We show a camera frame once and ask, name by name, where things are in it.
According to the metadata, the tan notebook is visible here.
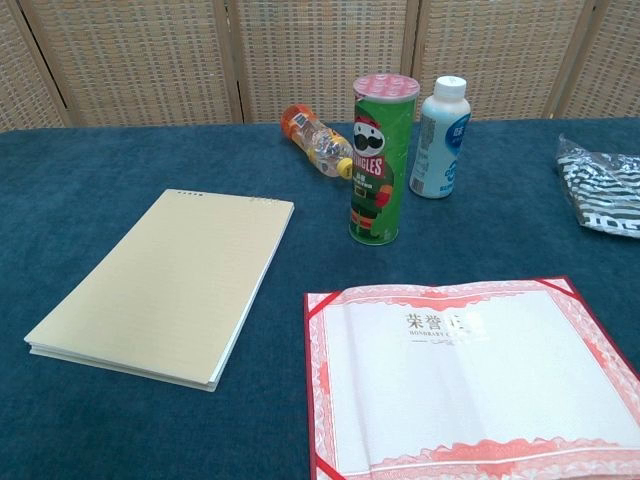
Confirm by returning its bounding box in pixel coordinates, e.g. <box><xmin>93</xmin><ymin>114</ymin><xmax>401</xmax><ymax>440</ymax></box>
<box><xmin>23</xmin><ymin>188</ymin><xmax>295</xmax><ymax>393</ymax></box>

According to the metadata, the blue table cloth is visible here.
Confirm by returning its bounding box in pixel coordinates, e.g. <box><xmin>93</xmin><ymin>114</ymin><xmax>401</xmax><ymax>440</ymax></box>
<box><xmin>0</xmin><ymin>117</ymin><xmax>640</xmax><ymax>480</ymax></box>

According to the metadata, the green Pringles chips can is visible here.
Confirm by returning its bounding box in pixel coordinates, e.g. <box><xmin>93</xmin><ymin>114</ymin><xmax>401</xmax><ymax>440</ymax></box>
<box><xmin>347</xmin><ymin>73</ymin><xmax>421</xmax><ymax>248</ymax></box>

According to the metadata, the clear bottle with orange label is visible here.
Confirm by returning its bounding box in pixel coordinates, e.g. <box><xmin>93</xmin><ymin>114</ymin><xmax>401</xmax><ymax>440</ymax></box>
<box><xmin>280</xmin><ymin>103</ymin><xmax>355</xmax><ymax>182</ymax></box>

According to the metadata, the white and blue milk bottle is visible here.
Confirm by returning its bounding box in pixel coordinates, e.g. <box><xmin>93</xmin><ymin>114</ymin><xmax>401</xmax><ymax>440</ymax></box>
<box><xmin>408</xmin><ymin>74</ymin><xmax>473</xmax><ymax>199</ymax></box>

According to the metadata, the red certificate folder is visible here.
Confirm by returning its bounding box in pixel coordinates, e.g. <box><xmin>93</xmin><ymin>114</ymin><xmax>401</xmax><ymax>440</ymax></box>
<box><xmin>303</xmin><ymin>274</ymin><xmax>640</xmax><ymax>480</ymax></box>

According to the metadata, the woven bamboo folding screen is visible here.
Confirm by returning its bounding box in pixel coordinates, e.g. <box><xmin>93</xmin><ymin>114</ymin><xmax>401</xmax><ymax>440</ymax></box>
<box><xmin>0</xmin><ymin>0</ymin><xmax>640</xmax><ymax>134</ymax></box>

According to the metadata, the striped garment in plastic bag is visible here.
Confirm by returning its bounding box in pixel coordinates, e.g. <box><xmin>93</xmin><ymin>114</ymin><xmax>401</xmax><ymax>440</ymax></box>
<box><xmin>554</xmin><ymin>132</ymin><xmax>640</xmax><ymax>243</ymax></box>

